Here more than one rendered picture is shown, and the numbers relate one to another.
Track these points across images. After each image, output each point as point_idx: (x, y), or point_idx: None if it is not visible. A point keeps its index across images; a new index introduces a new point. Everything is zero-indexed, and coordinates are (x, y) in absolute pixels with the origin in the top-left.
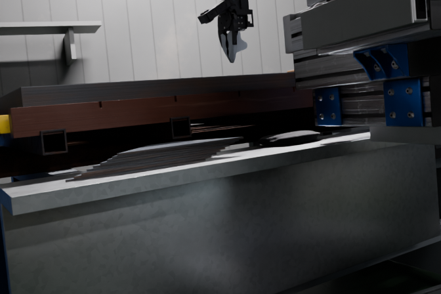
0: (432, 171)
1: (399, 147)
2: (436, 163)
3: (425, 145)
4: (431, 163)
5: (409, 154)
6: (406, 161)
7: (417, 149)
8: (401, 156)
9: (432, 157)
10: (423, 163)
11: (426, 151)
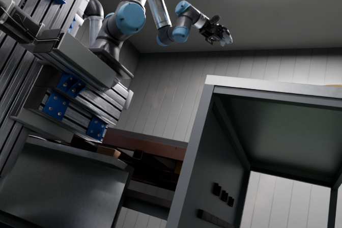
0: (116, 200)
1: (96, 172)
2: (155, 212)
3: (117, 179)
4: (117, 193)
5: (102, 179)
6: (98, 182)
7: (110, 179)
8: (95, 177)
9: (119, 190)
10: (110, 190)
11: (117, 183)
